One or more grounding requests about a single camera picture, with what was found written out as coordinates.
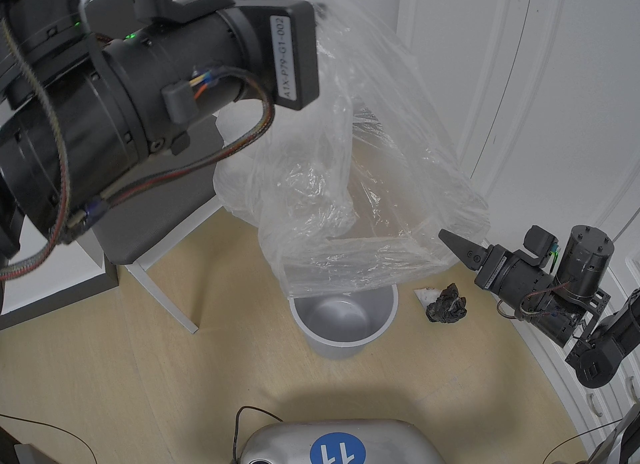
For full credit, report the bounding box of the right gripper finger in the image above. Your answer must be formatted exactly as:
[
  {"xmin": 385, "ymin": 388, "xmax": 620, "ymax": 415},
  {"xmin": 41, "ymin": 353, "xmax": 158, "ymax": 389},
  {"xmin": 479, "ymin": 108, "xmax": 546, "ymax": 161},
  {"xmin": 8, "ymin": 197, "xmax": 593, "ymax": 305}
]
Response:
[{"xmin": 438, "ymin": 229, "xmax": 489, "ymax": 271}]

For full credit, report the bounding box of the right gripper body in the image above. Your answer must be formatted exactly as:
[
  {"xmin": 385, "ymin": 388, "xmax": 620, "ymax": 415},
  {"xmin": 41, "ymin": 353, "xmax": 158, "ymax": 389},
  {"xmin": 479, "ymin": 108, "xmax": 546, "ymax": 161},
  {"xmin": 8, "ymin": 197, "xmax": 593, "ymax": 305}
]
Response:
[{"xmin": 474, "ymin": 243, "xmax": 558, "ymax": 311}]

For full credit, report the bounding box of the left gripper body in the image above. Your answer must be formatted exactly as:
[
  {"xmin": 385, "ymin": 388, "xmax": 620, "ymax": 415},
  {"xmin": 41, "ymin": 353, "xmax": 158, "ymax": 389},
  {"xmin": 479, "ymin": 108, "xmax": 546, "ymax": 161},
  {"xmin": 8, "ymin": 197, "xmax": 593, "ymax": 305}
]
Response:
[{"xmin": 0, "ymin": 0, "xmax": 321, "ymax": 239}]

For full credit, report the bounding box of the clear plastic bag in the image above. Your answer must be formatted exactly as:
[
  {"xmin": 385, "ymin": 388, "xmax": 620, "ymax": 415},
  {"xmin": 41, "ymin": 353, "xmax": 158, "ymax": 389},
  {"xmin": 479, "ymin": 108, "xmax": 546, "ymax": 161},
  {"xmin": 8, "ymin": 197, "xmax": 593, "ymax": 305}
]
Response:
[{"xmin": 212, "ymin": 0, "xmax": 492, "ymax": 301}]

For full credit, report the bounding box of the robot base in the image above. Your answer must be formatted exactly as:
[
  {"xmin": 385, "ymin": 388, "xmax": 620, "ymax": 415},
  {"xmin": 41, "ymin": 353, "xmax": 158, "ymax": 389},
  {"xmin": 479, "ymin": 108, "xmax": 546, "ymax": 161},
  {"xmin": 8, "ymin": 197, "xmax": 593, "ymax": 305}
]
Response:
[{"xmin": 235, "ymin": 419, "xmax": 447, "ymax": 464}]

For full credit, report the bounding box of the crumpled black plastic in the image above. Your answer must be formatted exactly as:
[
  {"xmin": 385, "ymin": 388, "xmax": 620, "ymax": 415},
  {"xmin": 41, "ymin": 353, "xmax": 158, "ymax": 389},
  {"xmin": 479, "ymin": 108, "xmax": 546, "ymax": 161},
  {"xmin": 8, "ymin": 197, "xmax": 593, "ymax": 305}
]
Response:
[{"xmin": 425, "ymin": 282, "xmax": 469, "ymax": 324}]

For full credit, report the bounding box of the white trash bin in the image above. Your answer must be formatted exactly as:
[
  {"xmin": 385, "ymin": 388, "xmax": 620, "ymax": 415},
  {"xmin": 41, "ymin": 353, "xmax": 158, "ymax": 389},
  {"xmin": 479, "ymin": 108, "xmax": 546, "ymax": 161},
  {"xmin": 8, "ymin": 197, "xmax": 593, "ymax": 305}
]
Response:
[{"xmin": 288, "ymin": 282, "xmax": 400, "ymax": 361}]

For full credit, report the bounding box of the grey chair with white legs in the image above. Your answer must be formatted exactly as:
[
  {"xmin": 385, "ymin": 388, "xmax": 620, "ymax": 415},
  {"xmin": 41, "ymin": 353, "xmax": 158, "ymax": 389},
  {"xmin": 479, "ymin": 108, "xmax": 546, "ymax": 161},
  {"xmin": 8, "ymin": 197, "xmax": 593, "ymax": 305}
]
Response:
[{"xmin": 82, "ymin": 0, "xmax": 227, "ymax": 336}]

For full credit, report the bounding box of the white wardrobe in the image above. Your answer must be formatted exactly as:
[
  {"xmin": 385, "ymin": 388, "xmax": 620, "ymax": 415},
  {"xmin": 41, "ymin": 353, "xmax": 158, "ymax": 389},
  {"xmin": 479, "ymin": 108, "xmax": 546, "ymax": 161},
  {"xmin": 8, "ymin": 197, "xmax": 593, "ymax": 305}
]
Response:
[{"xmin": 397, "ymin": 0, "xmax": 640, "ymax": 464}]

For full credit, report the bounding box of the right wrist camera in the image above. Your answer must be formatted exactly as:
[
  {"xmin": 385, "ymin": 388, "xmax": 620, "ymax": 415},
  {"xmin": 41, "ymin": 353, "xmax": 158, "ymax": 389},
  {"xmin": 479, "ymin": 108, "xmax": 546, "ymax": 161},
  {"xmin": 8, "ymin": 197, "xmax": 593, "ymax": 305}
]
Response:
[{"xmin": 521, "ymin": 225, "xmax": 562, "ymax": 271}]

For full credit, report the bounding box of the black cable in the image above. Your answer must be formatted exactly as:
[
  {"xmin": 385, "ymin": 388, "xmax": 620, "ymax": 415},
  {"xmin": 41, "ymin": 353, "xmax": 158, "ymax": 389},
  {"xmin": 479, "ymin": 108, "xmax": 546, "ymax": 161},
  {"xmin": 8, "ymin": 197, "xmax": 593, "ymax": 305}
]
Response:
[
  {"xmin": 542, "ymin": 417, "xmax": 627, "ymax": 464},
  {"xmin": 233, "ymin": 405, "xmax": 282, "ymax": 462},
  {"xmin": 0, "ymin": 414, "xmax": 97, "ymax": 464}
]

